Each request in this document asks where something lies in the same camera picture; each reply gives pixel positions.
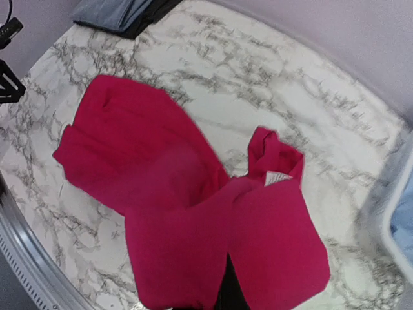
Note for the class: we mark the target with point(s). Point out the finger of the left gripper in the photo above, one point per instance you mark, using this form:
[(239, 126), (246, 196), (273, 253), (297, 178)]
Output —
[(9, 30), (12, 90)]

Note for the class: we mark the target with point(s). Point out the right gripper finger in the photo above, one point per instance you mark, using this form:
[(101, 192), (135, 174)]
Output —
[(230, 296)]

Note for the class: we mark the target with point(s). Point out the magenta t-shirt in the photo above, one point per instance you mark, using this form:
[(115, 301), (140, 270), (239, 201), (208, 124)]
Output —
[(135, 150)]

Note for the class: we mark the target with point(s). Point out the white plastic laundry basket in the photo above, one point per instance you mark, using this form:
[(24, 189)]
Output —
[(384, 199)]

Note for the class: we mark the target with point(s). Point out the folded light blue jeans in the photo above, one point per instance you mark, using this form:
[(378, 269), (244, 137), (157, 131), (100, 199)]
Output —
[(109, 14)]

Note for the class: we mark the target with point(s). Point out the folded black garment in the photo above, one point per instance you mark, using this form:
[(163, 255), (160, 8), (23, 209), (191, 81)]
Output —
[(156, 10)]

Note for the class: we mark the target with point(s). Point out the light blue shirt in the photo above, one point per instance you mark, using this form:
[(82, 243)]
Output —
[(401, 225)]

